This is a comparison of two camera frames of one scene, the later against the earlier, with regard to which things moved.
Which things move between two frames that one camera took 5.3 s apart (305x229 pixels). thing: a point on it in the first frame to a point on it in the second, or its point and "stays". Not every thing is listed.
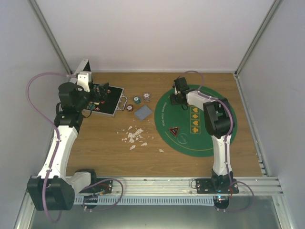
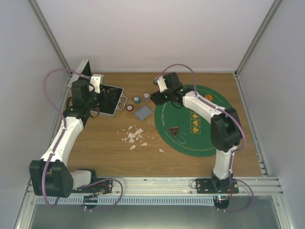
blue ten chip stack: (146, 97) stays
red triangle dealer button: (174, 130) stays
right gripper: (173, 101) to (157, 99)
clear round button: (182, 138) stays
